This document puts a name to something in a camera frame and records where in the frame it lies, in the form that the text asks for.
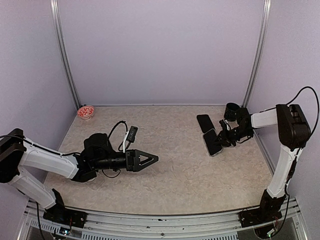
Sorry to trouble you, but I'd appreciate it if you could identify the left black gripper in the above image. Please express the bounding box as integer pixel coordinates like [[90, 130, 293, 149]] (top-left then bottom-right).
[[93, 149, 158, 172]]

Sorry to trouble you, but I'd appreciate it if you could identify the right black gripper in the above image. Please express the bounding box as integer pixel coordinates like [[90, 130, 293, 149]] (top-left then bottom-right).
[[213, 125, 253, 147]]

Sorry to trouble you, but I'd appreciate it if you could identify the clear magsafe case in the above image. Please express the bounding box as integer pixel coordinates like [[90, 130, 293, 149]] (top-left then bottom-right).
[[202, 128, 224, 158]]

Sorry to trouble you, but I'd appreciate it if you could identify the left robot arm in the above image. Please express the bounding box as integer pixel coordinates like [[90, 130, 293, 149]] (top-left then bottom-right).
[[0, 128, 159, 223]]

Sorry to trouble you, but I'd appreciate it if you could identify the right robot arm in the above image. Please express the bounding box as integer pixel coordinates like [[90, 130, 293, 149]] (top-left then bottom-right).
[[213, 104, 311, 222]]

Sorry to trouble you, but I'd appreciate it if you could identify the dark green cup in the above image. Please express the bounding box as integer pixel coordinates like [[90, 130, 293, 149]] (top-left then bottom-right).
[[223, 102, 240, 122]]

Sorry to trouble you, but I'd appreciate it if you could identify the red white patterned bowl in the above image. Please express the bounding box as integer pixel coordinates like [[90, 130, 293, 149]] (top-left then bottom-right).
[[77, 105, 95, 120]]

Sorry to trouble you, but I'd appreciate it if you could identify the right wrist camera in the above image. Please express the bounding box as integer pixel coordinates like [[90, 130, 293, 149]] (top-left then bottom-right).
[[219, 119, 231, 132]]

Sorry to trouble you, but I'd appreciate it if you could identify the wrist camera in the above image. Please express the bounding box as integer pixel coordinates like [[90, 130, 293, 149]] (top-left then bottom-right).
[[122, 126, 138, 153], [219, 119, 231, 132]]

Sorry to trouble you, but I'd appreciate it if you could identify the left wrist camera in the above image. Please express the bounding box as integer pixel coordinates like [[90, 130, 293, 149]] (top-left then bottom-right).
[[122, 126, 138, 153]]

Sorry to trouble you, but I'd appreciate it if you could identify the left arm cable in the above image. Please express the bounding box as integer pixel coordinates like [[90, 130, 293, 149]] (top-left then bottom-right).
[[107, 120, 128, 141]]

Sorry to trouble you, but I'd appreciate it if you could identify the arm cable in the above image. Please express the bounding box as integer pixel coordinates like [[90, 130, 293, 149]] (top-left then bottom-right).
[[107, 120, 128, 141], [286, 86, 320, 136]]

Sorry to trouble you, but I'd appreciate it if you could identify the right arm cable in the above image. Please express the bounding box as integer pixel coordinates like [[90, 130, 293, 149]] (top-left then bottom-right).
[[286, 86, 320, 136]]

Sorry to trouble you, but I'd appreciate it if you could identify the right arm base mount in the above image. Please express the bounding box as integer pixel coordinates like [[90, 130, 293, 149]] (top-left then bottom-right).
[[238, 196, 286, 228]]

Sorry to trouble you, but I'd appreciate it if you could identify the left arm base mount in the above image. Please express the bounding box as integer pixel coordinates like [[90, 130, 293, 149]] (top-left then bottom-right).
[[43, 188, 88, 229]]

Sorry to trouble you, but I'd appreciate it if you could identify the front aluminium rail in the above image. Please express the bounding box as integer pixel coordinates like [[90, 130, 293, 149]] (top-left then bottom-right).
[[17, 199, 308, 240]]

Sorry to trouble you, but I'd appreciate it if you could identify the right aluminium frame post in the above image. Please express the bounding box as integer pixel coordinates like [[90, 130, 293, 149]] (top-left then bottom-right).
[[242, 0, 272, 107]]

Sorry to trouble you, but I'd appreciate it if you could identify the aluminium frame post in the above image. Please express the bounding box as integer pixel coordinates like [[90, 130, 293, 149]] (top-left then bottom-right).
[[50, 0, 82, 110], [242, 0, 272, 107]]

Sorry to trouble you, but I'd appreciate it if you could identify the left aluminium frame post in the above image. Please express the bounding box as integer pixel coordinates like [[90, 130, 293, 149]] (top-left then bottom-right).
[[50, 0, 82, 110]]

